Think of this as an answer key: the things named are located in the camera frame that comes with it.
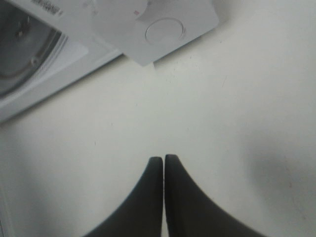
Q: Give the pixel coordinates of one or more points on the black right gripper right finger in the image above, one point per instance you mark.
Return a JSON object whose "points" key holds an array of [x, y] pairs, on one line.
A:
{"points": [[190, 212]]}

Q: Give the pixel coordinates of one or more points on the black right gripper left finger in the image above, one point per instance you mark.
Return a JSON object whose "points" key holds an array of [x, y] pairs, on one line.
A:
{"points": [[140, 215]]}

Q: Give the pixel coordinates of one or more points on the white microwave oven body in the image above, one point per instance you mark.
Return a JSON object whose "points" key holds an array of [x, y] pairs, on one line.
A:
{"points": [[93, 33]]}

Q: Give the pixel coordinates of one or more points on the round white door button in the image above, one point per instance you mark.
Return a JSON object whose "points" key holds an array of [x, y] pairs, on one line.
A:
{"points": [[164, 30]]}

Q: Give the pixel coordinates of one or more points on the glass microwave turntable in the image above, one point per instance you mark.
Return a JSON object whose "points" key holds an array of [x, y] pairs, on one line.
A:
{"points": [[25, 42]]}

